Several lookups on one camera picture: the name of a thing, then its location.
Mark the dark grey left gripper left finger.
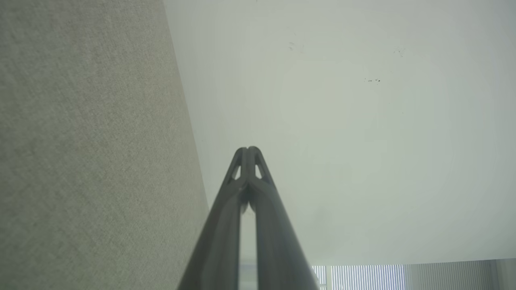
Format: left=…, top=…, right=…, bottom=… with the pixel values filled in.
left=177, top=147, right=248, bottom=290

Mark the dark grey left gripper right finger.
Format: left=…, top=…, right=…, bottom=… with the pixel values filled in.
left=248, top=146, right=322, bottom=290

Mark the grey fabric sofa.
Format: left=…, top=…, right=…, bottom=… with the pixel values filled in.
left=0, top=0, right=210, bottom=290

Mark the white vertical window blind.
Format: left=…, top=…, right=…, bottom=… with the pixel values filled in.
left=312, top=259, right=516, bottom=290

